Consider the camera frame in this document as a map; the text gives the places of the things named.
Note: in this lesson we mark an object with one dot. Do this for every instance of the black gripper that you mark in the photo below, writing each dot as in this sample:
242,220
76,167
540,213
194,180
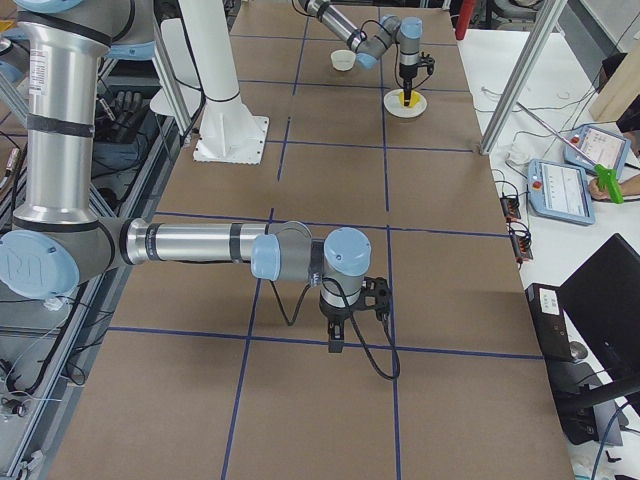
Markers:
407,75
335,315

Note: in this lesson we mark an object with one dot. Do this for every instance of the yellow lemon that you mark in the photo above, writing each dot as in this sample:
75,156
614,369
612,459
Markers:
398,96

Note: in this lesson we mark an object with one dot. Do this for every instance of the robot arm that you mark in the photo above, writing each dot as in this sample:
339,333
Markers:
405,33
57,242

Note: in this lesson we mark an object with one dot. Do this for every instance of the white round plate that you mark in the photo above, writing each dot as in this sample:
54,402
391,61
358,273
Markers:
392,107

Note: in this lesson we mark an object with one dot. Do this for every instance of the white bowl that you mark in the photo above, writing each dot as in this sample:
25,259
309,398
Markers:
342,60

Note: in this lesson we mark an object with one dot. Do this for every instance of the person hand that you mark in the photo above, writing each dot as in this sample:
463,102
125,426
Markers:
597,193

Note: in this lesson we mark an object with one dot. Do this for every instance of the blue tape grid lines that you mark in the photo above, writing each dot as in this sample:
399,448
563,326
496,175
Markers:
226,377

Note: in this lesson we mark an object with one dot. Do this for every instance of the red fire extinguisher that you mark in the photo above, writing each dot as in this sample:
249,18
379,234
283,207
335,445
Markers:
465,13

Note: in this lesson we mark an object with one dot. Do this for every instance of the far orange circuit board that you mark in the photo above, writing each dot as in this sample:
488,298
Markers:
510,202

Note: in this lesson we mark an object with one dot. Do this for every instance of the orange circuit board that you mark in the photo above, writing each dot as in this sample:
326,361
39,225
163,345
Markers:
510,202
521,240

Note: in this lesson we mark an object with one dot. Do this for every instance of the near teach pendant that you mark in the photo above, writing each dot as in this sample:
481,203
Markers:
560,191

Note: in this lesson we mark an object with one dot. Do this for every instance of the teach pendant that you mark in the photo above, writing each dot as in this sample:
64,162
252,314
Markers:
602,146
560,191

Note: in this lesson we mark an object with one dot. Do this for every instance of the near orange circuit board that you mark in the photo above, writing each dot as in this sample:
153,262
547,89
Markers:
521,240

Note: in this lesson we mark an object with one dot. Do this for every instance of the far teach pendant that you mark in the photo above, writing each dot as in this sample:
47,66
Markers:
602,146

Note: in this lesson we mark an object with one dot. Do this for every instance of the wooden board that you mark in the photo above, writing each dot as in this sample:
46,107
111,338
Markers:
620,90

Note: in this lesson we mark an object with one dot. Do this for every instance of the green plastic tool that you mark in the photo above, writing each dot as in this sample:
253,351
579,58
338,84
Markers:
607,181

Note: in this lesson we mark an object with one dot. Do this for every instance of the black computer box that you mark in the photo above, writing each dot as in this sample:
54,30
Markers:
585,406

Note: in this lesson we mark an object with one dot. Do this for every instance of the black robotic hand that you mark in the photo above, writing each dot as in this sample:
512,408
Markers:
120,119

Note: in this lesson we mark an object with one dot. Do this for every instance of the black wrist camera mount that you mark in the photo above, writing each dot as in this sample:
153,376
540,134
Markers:
375,295
426,61

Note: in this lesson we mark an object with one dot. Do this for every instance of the aluminium frame post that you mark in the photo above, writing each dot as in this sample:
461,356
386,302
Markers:
545,22

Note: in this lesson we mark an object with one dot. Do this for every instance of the white pedestal column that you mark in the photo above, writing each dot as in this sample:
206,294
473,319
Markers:
201,82

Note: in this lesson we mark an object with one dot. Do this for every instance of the aluminium side rail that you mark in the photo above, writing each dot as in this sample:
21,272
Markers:
53,352

